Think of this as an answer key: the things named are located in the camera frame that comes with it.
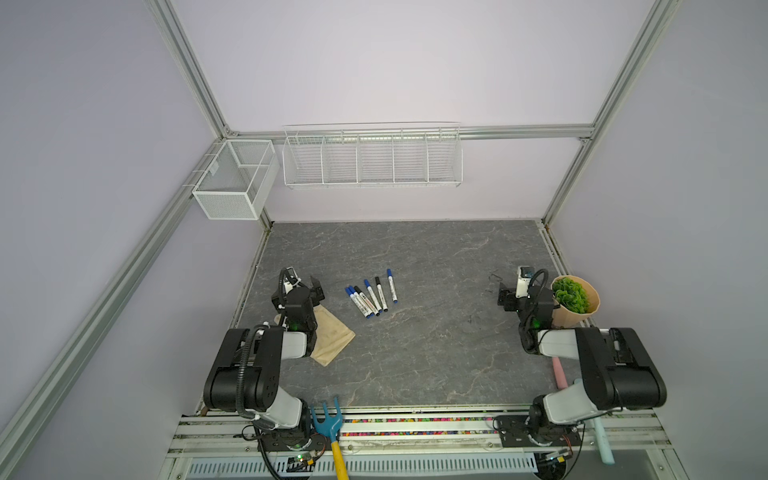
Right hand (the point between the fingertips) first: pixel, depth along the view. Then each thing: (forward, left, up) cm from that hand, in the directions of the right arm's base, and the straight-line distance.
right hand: (519, 285), depth 93 cm
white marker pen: (+10, +42, -7) cm, 43 cm away
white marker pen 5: (-3, +50, -6) cm, 50 cm away
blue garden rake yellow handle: (-38, +55, -5) cm, 67 cm away
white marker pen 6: (-3, +52, -6) cm, 52 cm away
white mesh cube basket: (+32, +94, +17) cm, 101 cm away
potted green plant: (-8, -12, +4) cm, 15 cm away
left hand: (-1, +69, +3) cm, 69 cm away
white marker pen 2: (+1, +44, -6) cm, 44 cm away
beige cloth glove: (-14, +59, -7) cm, 61 cm away
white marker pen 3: (0, +47, -6) cm, 47 cm away
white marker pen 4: (-2, +48, -5) cm, 49 cm away
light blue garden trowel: (-42, -11, -6) cm, 44 cm away
